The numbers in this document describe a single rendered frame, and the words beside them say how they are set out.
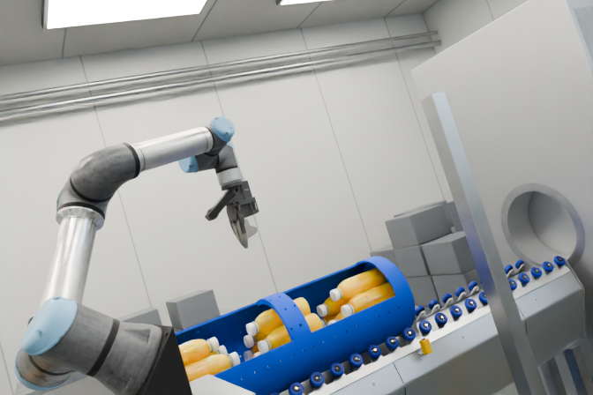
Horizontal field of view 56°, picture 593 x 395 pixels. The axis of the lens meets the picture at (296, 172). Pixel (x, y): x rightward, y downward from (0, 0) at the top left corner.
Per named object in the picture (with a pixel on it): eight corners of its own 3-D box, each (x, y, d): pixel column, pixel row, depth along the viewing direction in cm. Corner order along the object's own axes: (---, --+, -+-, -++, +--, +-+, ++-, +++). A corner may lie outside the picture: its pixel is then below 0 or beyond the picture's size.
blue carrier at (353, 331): (424, 339, 186) (404, 257, 185) (176, 463, 143) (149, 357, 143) (373, 326, 211) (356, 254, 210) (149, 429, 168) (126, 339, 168)
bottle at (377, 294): (395, 305, 192) (352, 324, 183) (383, 291, 197) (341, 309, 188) (401, 292, 188) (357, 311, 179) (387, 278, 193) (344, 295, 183)
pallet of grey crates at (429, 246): (558, 322, 456) (511, 183, 465) (491, 359, 419) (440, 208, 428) (459, 317, 562) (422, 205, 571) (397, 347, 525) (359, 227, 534)
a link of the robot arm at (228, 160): (199, 144, 181) (220, 141, 187) (209, 176, 180) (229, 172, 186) (213, 137, 175) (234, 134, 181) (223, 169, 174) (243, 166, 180)
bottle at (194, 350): (153, 368, 152) (214, 343, 161) (144, 354, 157) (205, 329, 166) (155, 388, 155) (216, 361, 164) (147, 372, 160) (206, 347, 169)
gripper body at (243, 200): (260, 213, 178) (249, 178, 179) (236, 220, 174) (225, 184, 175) (251, 217, 185) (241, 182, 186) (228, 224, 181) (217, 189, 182)
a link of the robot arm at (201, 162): (188, 137, 166) (216, 134, 174) (172, 159, 173) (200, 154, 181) (199, 159, 164) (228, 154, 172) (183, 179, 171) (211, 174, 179)
